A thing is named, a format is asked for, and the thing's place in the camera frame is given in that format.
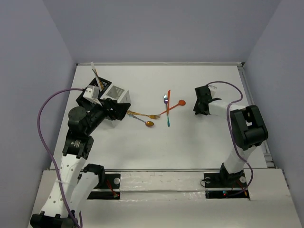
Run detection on orange plastic knife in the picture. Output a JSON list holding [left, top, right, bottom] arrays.
[[167, 90, 171, 117]]

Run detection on iridescent blue purple fork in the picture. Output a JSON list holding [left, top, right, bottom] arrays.
[[163, 94, 170, 127]]

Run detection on orange chopstick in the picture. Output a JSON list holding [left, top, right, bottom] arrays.
[[92, 69, 104, 91]]

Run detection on white chopstick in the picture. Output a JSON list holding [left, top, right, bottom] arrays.
[[91, 62, 98, 76], [90, 62, 95, 71]]

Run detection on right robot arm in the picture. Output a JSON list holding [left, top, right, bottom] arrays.
[[193, 85, 268, 186]]

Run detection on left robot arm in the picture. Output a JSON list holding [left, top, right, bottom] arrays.
[[30, 98, 131, 228]]

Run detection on white utensil container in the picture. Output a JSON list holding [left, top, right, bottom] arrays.
[[101, 84, 131, 130]]

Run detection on orange plastic spoon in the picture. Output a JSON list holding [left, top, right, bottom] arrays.
[[160, 100, 186, 115]]

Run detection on iridescent metal spoon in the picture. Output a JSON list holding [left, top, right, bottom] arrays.
[[128, 114, 154, 127]]

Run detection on gold ornate fork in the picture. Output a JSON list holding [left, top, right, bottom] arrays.
[[127, 110, 161, 119]]

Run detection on metal rail back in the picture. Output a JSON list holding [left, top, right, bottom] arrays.
[[76, 62, 245, 66]]

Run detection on metal rail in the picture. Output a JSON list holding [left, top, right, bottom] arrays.
[[76, 62, 245, 66], [47, 168, 285, 172]]

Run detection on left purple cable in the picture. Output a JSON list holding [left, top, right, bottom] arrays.
[[37, 88, 84, 228]]

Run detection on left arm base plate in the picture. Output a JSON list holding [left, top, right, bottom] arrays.
[[87, 173, 121, 200]]

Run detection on metal rail front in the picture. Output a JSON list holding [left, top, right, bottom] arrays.
[[47, 168, 285, 172]]

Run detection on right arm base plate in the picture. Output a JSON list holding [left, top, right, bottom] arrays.
[[200, 172, 250, 199]]

